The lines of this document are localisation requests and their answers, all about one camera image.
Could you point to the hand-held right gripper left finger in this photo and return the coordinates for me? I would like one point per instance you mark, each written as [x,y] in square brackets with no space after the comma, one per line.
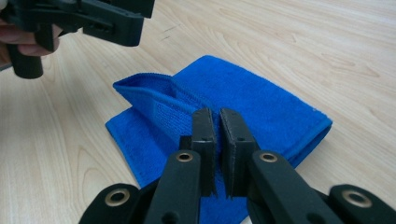
[205,140]

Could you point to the blue towel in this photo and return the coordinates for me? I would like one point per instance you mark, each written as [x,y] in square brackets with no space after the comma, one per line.
[249,93]

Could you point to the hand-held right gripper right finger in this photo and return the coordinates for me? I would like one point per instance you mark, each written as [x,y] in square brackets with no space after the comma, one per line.
[235,146]

